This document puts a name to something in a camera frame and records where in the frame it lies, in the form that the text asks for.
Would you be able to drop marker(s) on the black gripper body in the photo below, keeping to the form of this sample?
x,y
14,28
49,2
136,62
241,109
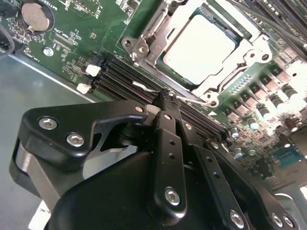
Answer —
x,y
108,203

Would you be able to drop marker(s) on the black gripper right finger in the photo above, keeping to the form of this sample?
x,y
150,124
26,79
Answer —
x,y
216,177

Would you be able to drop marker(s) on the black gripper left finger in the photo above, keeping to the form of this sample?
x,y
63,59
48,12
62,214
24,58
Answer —
x,y
60,124

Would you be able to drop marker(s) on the thin metal locking lever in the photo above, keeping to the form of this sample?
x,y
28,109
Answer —
x,y
194,100

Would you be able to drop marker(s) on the silver CPU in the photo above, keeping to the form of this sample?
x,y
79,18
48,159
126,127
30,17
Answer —
x,y
199,50

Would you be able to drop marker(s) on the metal socket cover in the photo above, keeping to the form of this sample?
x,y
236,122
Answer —
x,y
247,44

